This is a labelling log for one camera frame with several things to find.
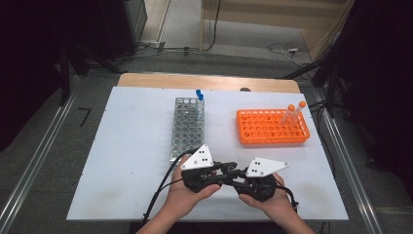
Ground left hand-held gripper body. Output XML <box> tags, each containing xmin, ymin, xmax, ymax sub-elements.
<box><xmin>180</xmin><ymin>143</ymin><xmax>225</xmax><ymax>194</ymax></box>

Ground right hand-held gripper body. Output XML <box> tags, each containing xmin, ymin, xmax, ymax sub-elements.
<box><xmin>244</xmin><ymin>157</ymin><xmax>290</xmax><ymax>203</ymax></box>

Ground orange plastic tube rack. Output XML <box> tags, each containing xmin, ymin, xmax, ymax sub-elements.
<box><xmin>236</xmin><ymin>108</ymin><xmax>311</xmax><ymax>145</ymax></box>

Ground silver metal tube rack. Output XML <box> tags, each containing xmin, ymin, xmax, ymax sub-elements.
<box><xmin>169</xmin><ymin>97</ymin><xmax>207</xmax><ymax>163</ymax></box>

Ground orange capped test tube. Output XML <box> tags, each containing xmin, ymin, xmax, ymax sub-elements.
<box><xmin>281</xmin><ymin>103</ymin><xmax>296</xmax><ymax>126</ymax></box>
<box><xmin>291</xmin><ymin>100</ymin><xmax>307</xmax><ymax>123</ymax></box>

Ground person's right hand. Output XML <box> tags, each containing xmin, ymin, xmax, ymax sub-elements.
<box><xmin>238</xmin><ymin>172</ymin><xmax>299</xmax><ymax>222</ymax></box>

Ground person's left hand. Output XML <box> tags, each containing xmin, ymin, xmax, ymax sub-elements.
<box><xmin>165</xmin><ymin>155</ymin><xmax>222</xmax><ymax>218</ymax></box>

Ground person's dark clothing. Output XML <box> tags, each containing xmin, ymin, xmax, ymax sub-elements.
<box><xmin>130</xmin><ymin>221</ymin><xmax>325</xmax><ymax>234</ymax></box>

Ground white table board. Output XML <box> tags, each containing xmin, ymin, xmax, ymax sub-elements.
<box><xmin>66</xmin><ymin>86</ymin><xmax>349</xmax><ymax>222</ymax></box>

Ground wooden table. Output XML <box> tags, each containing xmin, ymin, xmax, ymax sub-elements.
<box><xmin>116</xmin><ymin>72</ymin><xmax>301</xmax><ymax>95</ymax></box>

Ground black metal stand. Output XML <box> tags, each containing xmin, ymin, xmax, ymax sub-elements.
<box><xmin>282</xmin><ymin>58</ymin><xmax>345</xmax><ymax>118</ymax></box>
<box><xmin>57</xmin><ymin>42</ymin><xmax>126</xmax><ymax>106</ymax></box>

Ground dark curtain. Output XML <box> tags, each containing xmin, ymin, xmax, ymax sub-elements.
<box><xmin>0</xmin><ymin>0</ymin><xmax>131</xmax><ymax>154</ymax></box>
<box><xmin>324</xmin><ymin>0</ymin><xmax>413</xmax><ymax>189</ymax></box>

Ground grey cabinet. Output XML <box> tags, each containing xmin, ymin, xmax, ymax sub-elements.
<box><xmin>123</xmin><ymin>0</ymin><xmax>149</xmax><ymax>55</ymax></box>

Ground right hand-held gripper black cable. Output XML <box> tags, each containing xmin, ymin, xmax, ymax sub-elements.
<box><xmin>275</xmin><ymin>184</ymin><xmax>300</xmax><ymax>213</ymax></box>

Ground hand-held gripper black cable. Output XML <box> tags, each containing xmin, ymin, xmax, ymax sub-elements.
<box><xmin>140</xmin><ymin>148</ymin><xmax>200</xmax><ymax>227</ymax></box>
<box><xmin>275</xmin><ymin>184</ymin><xmax>300</xmax><ymax>213</ymax></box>

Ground left hand-held gripper black cable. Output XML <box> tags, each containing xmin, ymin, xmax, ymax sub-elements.
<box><xmin>140</xmin><ymin>148</ymin><xmax>200</xmax><ymax>227</ymax></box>

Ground black cables beside table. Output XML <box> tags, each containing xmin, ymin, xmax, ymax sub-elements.
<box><xmin>308</xmin><ymin>100</ymin><xmax>337</xmax><ymax>176</ymax></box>

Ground aluminium floor rail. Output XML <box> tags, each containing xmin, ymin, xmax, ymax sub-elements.
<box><xmin>311</xmin><ymin>89</ymin><xmax>384</xmax><ymax>234</ymax></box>
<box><xmin>0</xmin><ymin>76</ymin><xmax>82</xmax><ymax>234</ymax></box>

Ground grey floor cables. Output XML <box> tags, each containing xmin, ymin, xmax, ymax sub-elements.
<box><xmin>116</xmin><ymin>46</ymin><xmax>201</xmax><ymax>62</ymax></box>

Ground white coiled floor cable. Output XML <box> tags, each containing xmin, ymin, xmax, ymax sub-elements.
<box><xmin>267</xmin><ymin>41</ymin><xmax>305</xmax><ymax>66</ymax></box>

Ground black hanging cable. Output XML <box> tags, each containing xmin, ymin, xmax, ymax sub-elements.
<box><xmin>203</xmin><ymin>0</ymin><xmax>222</xmax><ymax>53</ymax></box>

